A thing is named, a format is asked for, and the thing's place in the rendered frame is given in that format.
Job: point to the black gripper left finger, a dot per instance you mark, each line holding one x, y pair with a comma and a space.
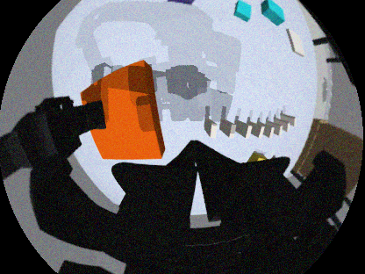
177, 179

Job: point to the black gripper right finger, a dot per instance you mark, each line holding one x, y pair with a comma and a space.
222, 179

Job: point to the yellow block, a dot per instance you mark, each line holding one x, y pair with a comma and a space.
256, 157

